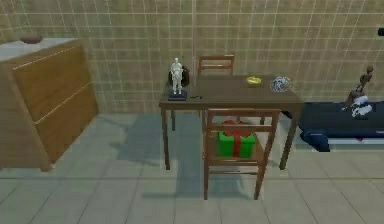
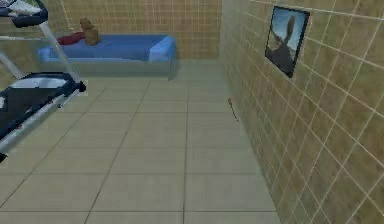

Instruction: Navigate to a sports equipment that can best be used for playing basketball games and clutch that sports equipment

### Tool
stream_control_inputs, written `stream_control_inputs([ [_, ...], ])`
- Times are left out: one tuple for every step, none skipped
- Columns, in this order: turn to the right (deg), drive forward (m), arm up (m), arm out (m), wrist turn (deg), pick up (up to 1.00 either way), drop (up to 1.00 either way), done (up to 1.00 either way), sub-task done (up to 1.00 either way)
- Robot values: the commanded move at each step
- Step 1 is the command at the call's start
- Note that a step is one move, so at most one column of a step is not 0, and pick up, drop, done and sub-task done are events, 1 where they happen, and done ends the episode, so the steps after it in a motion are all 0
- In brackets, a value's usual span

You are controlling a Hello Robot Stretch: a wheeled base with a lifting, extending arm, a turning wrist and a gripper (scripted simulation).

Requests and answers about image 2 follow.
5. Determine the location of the brown teddy bear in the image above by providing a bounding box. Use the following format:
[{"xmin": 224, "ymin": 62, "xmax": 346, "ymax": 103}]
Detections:
[{"xmin": 79, "ymin": 17, "xmax": 102, "ymax": 47}]

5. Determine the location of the thin brown stick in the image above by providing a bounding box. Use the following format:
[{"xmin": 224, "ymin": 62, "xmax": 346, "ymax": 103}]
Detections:
[{"xmin": 227, "ymin": 97, "xmax": 240, "ymax": 123}]

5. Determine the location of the black framed wall picture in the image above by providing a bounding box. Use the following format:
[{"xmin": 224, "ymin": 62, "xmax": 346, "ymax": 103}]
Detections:
[{"xmin": 264, "ymin": 5, "xmax": 311, "ymax": 79}]

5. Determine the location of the black and grey treadmill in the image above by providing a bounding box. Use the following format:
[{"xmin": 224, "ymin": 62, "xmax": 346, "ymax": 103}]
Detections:
[{"xmin": 0, "ymin": 0, "xmax": 87, "ymax": 164}]

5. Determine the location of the red cushion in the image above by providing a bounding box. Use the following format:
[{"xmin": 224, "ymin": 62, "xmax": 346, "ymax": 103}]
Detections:
[{"xmin": 56, "ymin": 31, "xmax": 86, "ymax": 46}]

